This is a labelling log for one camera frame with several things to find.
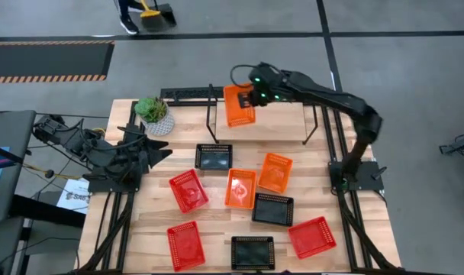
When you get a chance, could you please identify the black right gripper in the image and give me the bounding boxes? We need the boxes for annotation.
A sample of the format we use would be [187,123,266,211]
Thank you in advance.
[237,63,290,110]

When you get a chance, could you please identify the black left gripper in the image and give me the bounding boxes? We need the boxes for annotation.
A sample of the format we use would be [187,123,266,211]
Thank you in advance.
[130,133,173,175]

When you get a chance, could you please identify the orange plastic basket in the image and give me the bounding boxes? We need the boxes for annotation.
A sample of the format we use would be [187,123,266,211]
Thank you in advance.
[224,168,258,210]
[256,152,294,194]
[223,82,257,128]

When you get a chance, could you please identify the red plastic basket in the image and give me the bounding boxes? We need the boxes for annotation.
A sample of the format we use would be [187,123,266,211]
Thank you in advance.
[287,215,337,260]
[166,220,207,273]
[168,168,210,214]

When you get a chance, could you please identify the black plastic basket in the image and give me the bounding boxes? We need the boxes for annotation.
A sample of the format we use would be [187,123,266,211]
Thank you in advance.
[195,143,234,170]
[230,235,276,271]
[251,192,295,227]

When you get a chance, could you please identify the succulent in patterned white pot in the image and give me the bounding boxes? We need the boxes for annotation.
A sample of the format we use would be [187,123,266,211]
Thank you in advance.
[134,95,176,138]

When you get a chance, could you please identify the black perforated metal strip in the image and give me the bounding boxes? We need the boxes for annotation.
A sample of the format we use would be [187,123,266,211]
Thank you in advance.
[159,86,225,101]

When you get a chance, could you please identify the white printed paper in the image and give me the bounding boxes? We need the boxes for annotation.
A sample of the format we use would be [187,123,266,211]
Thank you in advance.
[56,178,91,215]

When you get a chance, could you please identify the dark dustpan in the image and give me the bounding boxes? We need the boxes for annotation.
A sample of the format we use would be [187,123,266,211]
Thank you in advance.
[142,2,178,31]

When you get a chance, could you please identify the black floor beam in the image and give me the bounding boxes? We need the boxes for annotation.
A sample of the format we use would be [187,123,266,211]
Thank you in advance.
[8,194,86,229]

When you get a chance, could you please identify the yellow broom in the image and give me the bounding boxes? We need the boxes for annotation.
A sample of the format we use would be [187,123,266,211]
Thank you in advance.
[139,0,163,20]

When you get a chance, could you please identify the person's feet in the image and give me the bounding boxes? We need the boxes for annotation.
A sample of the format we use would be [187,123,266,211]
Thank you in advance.
[116,0,145,36]

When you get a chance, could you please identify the black hazard-striped floor mat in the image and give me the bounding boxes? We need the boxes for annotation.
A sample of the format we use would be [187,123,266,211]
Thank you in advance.
[0,40,115,84]

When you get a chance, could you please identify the grey side table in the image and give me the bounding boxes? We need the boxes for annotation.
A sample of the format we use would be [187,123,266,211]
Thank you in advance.
[0,109,37,225]

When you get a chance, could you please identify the grey cabinet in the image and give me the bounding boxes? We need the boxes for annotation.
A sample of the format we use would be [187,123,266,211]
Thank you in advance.
[0,216,25,275]

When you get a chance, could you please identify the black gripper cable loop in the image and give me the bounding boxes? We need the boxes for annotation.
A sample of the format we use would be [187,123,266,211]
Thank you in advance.
[229,63,256,89]

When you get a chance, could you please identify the wooden shelf, black metal frame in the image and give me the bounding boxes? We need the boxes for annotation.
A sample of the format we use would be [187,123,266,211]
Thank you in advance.
[205,82,319,146]

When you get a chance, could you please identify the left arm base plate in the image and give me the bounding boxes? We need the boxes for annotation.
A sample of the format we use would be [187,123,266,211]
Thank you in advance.
[87,167,140,194]

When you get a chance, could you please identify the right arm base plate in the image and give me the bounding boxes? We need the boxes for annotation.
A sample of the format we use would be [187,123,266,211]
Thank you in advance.
[328,160,388,192]

